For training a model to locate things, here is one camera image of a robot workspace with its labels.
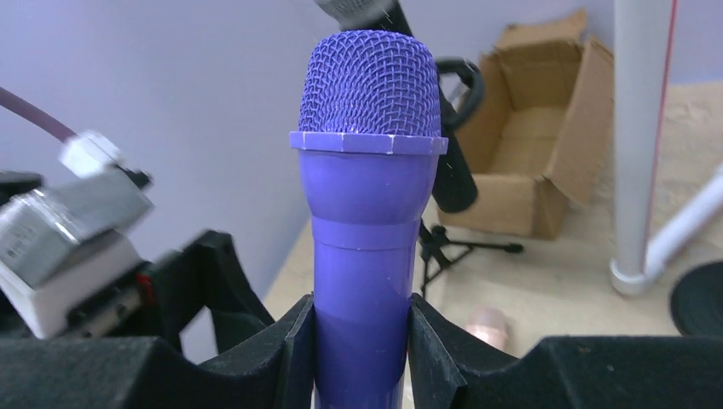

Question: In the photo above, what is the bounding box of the tripod shock mount stand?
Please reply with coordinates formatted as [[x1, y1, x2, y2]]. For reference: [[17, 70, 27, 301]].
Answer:
[[419, 57, 524, 297]]

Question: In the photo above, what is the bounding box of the white PVC pipe frame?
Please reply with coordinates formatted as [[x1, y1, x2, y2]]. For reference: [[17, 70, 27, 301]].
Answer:
[[610, 1, 722, 297]]

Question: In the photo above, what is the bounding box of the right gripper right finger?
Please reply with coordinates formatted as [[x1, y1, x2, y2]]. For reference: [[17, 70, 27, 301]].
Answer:
[[409, 295, 722, 408]]

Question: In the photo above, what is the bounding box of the black sparkly microphone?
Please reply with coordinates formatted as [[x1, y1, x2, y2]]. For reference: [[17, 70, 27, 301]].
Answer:
[[312, 0, 480, 215]]

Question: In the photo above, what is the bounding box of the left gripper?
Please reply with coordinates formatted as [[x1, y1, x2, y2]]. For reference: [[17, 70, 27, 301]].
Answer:
[[1, 230, 275, 354]]

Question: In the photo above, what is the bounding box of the round base mic stand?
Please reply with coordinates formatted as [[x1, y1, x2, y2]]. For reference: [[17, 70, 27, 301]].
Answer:
[[669, 261, 722, 337]]

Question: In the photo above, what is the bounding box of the purple microphone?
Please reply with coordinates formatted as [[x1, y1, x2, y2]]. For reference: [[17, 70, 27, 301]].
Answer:
[[289, 29, 449, 409]]

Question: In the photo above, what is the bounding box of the cardboard box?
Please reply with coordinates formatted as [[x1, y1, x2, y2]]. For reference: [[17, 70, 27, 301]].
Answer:
[[438, 9, 614, 239]]

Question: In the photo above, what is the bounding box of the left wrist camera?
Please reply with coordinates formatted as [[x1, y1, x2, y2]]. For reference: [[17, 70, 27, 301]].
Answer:
[[1, 131, 153, 339]]

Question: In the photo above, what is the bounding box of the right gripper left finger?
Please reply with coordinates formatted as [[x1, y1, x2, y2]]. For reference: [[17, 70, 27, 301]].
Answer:
[[1, 295, 315, 408]]

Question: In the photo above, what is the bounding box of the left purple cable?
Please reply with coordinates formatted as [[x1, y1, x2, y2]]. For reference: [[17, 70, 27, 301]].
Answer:
[[0, 85, 78, 143]]

